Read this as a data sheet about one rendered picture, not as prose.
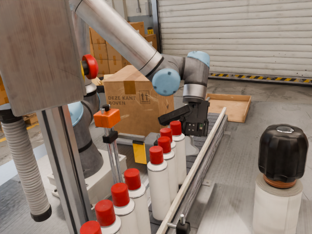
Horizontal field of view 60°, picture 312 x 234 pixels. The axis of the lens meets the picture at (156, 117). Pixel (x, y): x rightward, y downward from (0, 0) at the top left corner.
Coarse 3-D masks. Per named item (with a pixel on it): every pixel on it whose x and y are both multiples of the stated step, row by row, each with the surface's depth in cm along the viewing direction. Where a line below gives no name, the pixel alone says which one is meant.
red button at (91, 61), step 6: (90, 54) 40; (84, 60) 40; (90, 60) 39; (84, 66) 40; (90, 66) 39; (96, 66) 40; (84, 72) 40; (90, 72) 40; (96, 72) 40; (90, 78) 41
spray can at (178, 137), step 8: (176, 128) 76; (176, 136) 77; (184, 136) 78; (176, 144) 77; (184, 144) 79; (176, 152) 78; (184, 152) 80; (184, 160) 80; (184, 168) 81; (184, 176) 82
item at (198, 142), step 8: (208, 112) 135; (208, 120) 126; (216, 120) 125; (208, 128) 118; (200, 144) 106; (192, 160) 96; (152, 216) 72; (152, 224) 70; (160, 224) 69; (152, 232) 67
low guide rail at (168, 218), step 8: (224, 112) 126; (216, 128) 112; (208, 136) 104; (208, 144) 101; (200, 152) 94; (200, 160) 91; (192, 168) 85; (192, 176) 83; (184, 184) 78; (184, 192) 77; (176, 200) 72; (176, 208) 71; (168, 216) 67; (160, 232) 62
